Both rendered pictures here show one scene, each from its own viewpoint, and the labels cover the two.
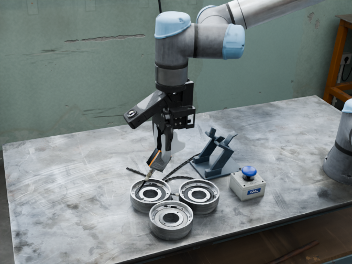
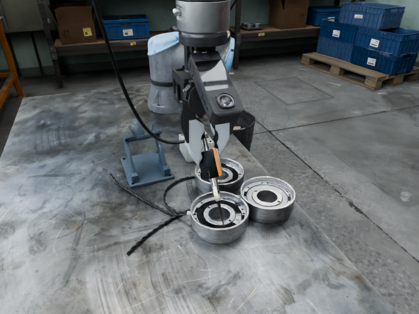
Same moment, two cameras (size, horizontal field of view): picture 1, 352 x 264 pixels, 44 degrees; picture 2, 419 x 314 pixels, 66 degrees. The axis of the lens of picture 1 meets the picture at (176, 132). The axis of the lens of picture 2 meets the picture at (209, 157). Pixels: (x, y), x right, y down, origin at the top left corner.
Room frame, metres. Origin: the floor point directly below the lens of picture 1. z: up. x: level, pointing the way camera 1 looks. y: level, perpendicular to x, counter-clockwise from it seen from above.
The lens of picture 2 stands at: (0.90, 0.51, 1.22)
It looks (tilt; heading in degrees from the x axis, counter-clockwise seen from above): 31 degrees down; 273
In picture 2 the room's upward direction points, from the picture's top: straight up
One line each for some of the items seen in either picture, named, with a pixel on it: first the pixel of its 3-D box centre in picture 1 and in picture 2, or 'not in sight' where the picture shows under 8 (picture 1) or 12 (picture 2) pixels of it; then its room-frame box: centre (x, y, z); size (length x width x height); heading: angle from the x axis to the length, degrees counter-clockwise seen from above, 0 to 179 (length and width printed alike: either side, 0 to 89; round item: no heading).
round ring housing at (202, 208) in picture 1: (198, 197); (219, 177); (0.91, -0.07, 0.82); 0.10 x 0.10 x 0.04
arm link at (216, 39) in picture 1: (217, 39); not in sight; (0.96, -0.08, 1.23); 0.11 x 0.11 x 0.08; 2
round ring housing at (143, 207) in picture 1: (150, 196); (219, 217); (0.90, 0.06, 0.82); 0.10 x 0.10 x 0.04
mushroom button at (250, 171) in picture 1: (248, 176); not in sight; (0.97, -0.20, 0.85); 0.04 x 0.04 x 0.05
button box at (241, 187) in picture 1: (249, 183); (195, 144); (0.97, -0.21, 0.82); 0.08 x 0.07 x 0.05; 113
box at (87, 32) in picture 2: not in sight; (75, 23); (2.59, -3.24, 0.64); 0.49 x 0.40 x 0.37; 28
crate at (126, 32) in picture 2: not in sight; (125, 27); (2.11, -3.48, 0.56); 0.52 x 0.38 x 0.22; 20
